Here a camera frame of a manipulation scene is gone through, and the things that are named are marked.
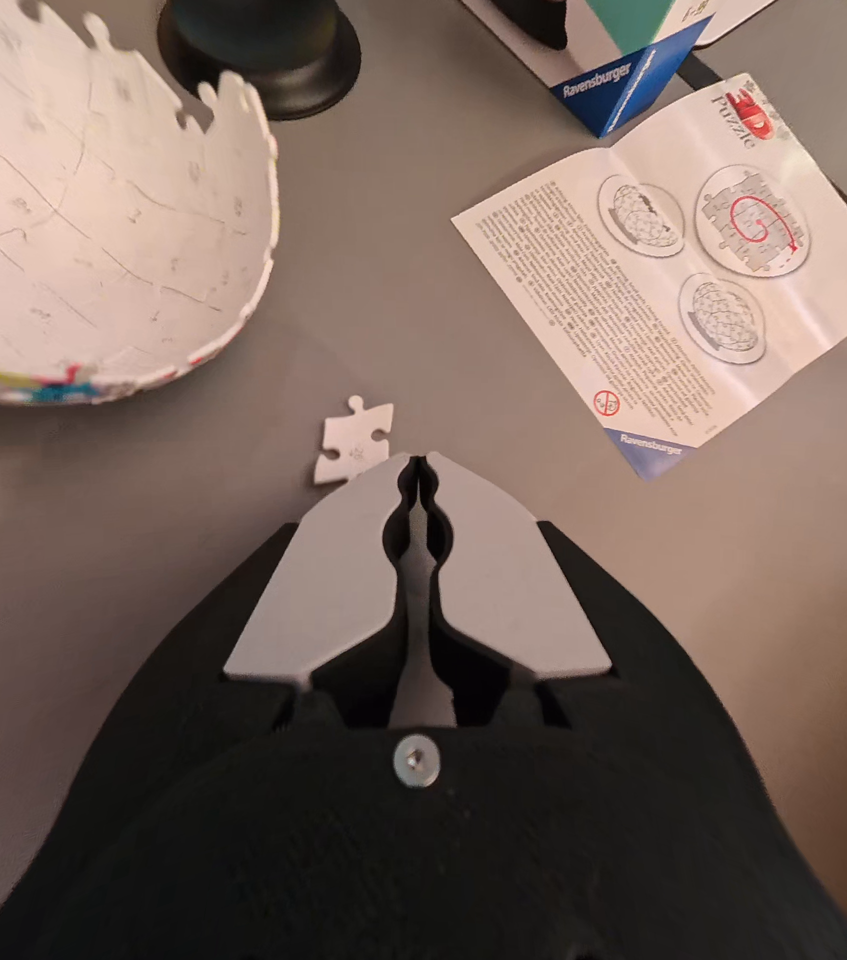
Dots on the white instruction leaflet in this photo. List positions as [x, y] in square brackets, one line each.
[664, 270]

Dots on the colourful puzzle box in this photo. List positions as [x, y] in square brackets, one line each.
[619, 60]

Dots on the assembled white puzzle section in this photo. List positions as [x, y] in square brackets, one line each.
[79, 225]

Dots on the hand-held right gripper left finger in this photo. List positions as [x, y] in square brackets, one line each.
[319, 600]

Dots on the black round ball stand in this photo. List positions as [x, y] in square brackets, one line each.
[266, 60]

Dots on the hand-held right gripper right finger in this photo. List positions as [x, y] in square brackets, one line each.
[521, 600]

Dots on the white puzzle piece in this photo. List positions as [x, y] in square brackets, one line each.
[352, 443]

